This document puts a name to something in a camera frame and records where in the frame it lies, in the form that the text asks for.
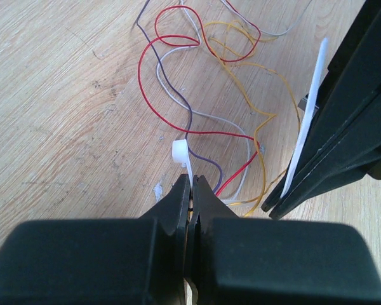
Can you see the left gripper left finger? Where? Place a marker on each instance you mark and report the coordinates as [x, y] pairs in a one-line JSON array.
[[99, 261]]

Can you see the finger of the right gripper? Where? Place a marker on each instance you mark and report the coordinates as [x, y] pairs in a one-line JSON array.
[[352, 127], [330, 111]]

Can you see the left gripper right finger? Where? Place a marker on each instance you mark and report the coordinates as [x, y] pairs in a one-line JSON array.
[[239, 260]]

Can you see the white zip tie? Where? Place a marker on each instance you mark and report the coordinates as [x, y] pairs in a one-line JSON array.
[[180, 148]]

